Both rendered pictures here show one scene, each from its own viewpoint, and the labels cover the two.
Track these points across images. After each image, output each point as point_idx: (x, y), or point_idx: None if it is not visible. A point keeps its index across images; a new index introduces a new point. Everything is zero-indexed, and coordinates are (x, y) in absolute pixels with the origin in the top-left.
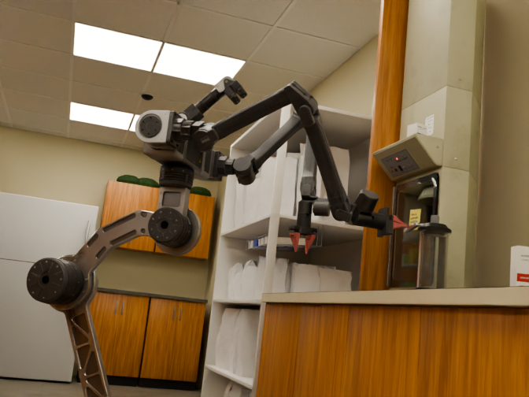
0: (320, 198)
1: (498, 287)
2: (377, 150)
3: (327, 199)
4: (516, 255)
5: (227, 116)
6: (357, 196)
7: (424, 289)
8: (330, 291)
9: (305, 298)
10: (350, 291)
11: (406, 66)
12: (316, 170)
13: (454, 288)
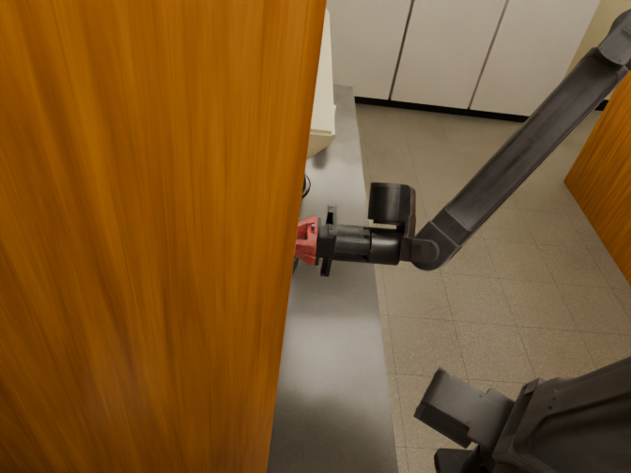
0: (474, 388)
1: (358, 131)
2: (330, 112)
3: (445, 373)
4: (334, 113)
5: None
6: (415, 199)
7: (364, 187)
8: (388, 387)
9: None
10: (379, 313)
11: None
12: (568, 404)
13: (361, 160)
